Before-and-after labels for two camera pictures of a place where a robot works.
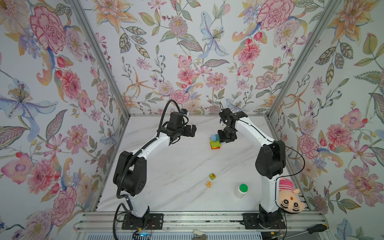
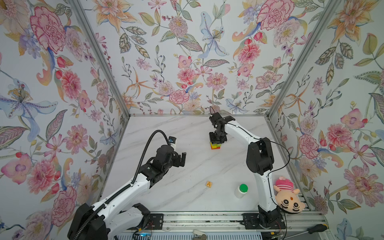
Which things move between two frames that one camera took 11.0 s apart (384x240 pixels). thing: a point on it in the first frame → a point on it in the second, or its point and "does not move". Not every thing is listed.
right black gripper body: [226, 135] → [216, 138]
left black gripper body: [185, 131] → [174, 161]
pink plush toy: [288, 199] does not move
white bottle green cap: [241, 190] does not move
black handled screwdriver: [316, 228] does not move
